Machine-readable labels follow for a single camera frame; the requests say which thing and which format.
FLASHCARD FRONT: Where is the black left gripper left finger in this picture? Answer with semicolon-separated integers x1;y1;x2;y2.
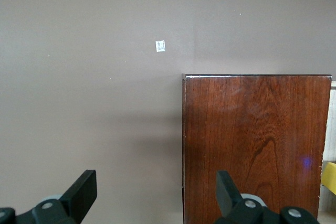
0;170;98;224

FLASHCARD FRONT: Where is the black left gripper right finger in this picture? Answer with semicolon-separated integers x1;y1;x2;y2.
212;170;317;224

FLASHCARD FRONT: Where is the yellow block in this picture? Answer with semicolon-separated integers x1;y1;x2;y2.
321;161;336;196

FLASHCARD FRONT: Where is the dark brown wooden cabinet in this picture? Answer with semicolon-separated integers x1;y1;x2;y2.
182;73;333;224

